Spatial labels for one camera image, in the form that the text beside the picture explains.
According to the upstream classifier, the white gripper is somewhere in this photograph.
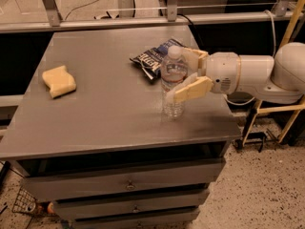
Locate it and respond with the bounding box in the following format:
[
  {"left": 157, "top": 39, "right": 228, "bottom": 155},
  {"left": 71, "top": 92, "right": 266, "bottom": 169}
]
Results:
[{"left": 165, "top": 48, "right": 240, "bottom": 103}]

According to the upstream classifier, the clear plastic water bottle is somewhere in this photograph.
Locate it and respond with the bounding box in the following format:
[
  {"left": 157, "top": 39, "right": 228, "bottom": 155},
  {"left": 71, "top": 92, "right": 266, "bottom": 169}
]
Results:
[{"left": 160, "top": 46, "right": 188, "bottom": 118}]

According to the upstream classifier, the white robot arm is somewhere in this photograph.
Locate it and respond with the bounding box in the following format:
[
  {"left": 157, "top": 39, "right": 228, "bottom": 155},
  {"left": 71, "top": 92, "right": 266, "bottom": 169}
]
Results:
[{"left": 165, "top": 42, "right": 305, "bottom": 104}]

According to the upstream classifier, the blue chip bag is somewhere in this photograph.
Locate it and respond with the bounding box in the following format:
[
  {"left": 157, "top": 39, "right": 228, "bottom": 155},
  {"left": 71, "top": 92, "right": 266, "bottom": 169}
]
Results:
[{"left": 131, "top": 38, "right": 183, "bottom": 81}]

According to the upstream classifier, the grey metal railing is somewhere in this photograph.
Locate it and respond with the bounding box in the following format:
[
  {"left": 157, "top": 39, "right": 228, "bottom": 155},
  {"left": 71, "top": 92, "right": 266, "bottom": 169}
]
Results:
[{"left": 0, "top": 0, "right": 298, "bottom": 33}]

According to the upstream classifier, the yellow metal stand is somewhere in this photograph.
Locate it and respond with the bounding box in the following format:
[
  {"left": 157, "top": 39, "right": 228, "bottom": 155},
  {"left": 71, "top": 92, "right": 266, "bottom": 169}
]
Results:
[{"left": 236, "top": 0, "right": 305, "bottom": 151}]

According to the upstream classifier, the grey drawer cabinet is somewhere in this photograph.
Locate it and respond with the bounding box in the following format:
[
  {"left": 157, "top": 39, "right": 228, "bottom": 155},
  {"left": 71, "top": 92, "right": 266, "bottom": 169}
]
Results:
[{"left": 0, "top": 26, "right": 240, "bottom": 229}]

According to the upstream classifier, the yellow sponge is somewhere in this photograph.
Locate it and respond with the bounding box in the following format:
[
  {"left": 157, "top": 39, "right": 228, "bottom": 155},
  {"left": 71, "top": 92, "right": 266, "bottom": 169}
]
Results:
[{"left": 42, "top": 65, "right": 76, "bottom": 98}]

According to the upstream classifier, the black cable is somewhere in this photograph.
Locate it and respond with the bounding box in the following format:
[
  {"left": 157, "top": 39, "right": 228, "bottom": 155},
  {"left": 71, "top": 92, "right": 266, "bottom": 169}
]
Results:
[{"left": 177, "top": 13, "right": 204, "bottom": 50}]

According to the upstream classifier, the white cable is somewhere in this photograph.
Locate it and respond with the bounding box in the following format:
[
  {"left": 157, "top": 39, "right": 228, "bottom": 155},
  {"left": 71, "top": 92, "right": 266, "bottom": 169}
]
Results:
[{"left": 222, "top": 10, "right": 278, "bottom": 107}]

